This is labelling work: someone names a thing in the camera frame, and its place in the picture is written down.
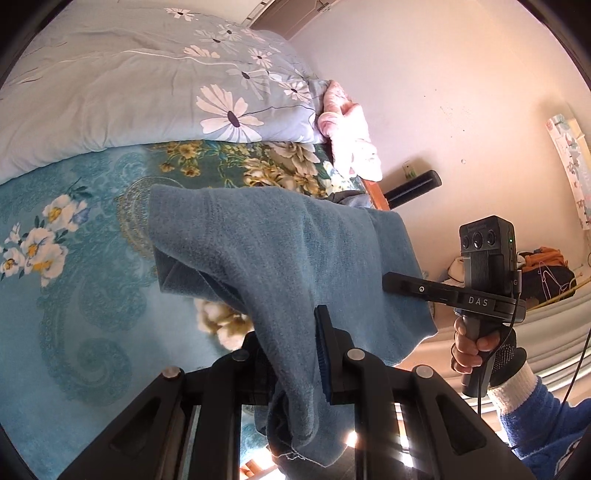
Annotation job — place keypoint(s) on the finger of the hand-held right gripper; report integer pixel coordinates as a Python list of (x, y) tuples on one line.
[(420, 289)]

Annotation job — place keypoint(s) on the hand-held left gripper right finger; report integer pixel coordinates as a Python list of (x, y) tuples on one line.
[(323, 360)]

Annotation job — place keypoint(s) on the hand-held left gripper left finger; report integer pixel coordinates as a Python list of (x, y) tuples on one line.
[(249, 367)]

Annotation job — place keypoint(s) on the light blue t-shirt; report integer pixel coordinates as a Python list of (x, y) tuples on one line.
[(286, 249)]

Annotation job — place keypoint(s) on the person's right forearm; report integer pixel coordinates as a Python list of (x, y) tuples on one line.
[(545, 424)]

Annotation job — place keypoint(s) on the person's right hand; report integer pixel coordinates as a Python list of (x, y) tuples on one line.
[(466, 350)]

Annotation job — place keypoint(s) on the black and orange bag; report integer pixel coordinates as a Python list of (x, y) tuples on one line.
[(547, 272)]

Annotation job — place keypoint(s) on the black cylinder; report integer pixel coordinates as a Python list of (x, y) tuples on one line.
[(413, 188)]

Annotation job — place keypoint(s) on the pink cloth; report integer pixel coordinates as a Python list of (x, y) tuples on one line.
[(351, 134)]

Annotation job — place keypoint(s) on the teal floral blanket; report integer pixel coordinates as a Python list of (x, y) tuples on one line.
[(92, 300)]

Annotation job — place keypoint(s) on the brown door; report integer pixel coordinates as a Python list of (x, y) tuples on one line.
[(295, 18)]

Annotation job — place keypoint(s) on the pale blue floral quilt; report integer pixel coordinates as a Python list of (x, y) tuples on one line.
[(115, 83)]

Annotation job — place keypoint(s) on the wooden bed frame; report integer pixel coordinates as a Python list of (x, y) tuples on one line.
[(376, 194)]

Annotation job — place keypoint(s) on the wall socket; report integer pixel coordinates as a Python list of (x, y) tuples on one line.
[(409, 170)]

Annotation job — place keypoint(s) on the wall poster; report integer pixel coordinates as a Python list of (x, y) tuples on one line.
[(572, 170)]

